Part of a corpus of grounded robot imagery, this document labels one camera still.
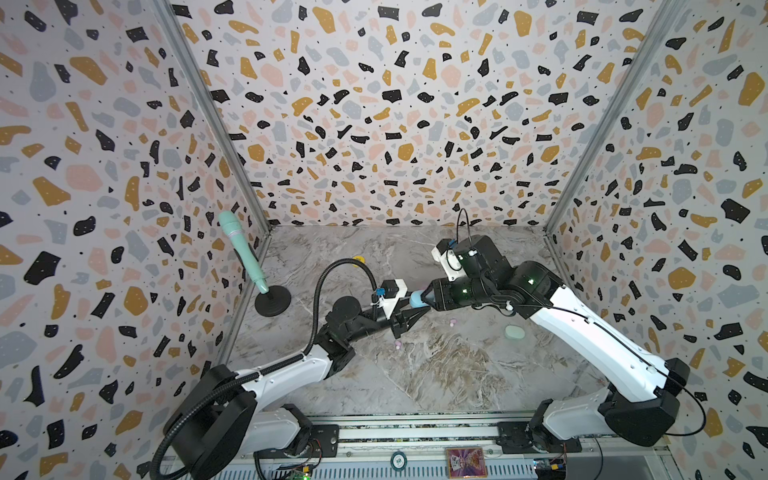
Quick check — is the blue earbud case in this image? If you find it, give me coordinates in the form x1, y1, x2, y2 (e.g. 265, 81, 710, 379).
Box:
409, 290, 428, 308

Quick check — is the mint green earbud case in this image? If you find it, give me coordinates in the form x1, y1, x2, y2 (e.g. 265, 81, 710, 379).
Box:
504, 325, 526, 340

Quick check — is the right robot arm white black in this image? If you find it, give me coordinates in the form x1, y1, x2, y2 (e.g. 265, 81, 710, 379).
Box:
410, 236, 690, 451

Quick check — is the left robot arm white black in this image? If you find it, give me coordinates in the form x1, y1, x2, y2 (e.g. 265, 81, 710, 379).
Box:
149, 296, 431, 479

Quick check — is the black round microphone stand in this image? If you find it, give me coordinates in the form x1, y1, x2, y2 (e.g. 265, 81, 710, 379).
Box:
254, 285, 292, 317

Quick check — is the round white badge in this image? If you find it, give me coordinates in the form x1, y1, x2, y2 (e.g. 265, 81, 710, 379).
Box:
390, 451, 408, 472

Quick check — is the pink square card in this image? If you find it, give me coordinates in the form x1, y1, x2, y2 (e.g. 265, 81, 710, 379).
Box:
446, 447, 488, 479

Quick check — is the mint green microphone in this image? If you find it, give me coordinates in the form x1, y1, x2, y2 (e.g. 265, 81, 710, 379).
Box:
218, 211, 269, 294

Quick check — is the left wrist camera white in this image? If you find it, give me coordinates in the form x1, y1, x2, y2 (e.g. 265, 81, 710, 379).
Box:
373, 279, 408, 319

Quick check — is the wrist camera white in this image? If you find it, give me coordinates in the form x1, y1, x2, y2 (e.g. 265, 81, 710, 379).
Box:
431, 238, 475, 281
373, 279, 408, 319

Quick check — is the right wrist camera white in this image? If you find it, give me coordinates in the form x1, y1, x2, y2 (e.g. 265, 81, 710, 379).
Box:
431, 238, 475, 281

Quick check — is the black corrugated cable hose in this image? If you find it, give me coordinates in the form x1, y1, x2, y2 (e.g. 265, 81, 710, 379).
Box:
148, 257, 380, 480

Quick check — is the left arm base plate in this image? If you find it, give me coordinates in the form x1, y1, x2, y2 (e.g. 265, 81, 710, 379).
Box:
258, 424, 340, 461

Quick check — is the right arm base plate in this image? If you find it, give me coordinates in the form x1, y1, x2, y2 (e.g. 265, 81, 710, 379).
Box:
496, 421, 582, 454

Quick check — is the left aluminium corner post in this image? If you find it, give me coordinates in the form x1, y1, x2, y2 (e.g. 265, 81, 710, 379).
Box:
151, 0, 270, 236

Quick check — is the aluminium corner post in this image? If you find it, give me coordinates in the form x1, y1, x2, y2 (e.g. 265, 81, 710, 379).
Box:
151, 0, 270, 236
545, 0, 688, 236

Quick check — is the right aluminium corner post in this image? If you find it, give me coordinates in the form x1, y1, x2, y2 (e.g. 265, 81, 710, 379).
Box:
545, 0, 688, 236

